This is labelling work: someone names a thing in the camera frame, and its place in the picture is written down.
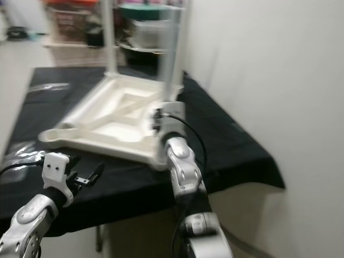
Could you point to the black wok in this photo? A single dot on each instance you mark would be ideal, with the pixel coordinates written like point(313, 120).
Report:
point(140, 51)

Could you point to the black tablecloth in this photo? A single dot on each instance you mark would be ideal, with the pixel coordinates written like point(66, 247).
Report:
point(236, 161)

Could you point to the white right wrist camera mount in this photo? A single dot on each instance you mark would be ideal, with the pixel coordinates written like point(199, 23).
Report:
point(173, 110)

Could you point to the orange-lid storage box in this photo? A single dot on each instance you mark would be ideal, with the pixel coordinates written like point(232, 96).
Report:
point(72, 19)

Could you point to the crumpled clear plastic wrap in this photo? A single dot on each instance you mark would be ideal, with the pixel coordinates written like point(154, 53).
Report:
point(21, 153)

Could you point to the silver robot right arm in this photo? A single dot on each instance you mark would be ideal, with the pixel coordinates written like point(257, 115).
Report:
point(185, 172)

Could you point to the patterned cloth covered stand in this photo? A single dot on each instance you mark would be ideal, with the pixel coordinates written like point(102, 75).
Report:
point(75, 54)

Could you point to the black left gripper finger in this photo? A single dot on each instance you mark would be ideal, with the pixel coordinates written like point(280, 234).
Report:
point(98, 169)

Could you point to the clear plastic container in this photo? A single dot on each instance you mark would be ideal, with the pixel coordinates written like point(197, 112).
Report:
point(150, 32)

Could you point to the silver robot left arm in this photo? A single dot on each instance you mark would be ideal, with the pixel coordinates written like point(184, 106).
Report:
point(32, 226)

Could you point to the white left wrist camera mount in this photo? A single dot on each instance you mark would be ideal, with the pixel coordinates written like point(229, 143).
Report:
point(58, 169)

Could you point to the flat clear plastic wrap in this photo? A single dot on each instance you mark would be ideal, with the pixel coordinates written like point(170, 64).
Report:
point(48, 87)

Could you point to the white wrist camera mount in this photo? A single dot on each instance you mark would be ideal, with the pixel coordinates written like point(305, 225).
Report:
point(58, 169)
point(173, 110)

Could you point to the green pot lid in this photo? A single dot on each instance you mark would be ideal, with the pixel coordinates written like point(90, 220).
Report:
point(142, 12)

